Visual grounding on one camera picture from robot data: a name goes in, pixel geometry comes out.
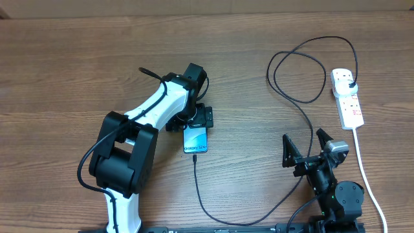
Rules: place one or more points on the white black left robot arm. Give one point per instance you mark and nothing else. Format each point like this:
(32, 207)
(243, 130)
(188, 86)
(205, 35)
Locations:
(122, 157)

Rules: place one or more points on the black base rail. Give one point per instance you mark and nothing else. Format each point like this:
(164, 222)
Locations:
(220, 229)

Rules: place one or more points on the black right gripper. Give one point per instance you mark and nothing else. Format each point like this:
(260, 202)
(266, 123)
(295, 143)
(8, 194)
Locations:
(292, 158)

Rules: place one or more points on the white charger plug adapter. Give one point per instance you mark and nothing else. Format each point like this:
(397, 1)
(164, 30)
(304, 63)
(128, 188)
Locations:
(342, 88)

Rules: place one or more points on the white power strip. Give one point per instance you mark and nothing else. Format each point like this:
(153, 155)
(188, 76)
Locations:
(349, 109)

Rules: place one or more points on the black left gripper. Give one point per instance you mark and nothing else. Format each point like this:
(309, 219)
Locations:
(204, 118)

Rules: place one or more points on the black Samsung smartphone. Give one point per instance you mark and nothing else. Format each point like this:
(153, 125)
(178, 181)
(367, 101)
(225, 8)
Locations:
(195, 140)

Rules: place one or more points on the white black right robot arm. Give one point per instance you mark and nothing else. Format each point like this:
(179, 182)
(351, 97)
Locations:
(340, 202)

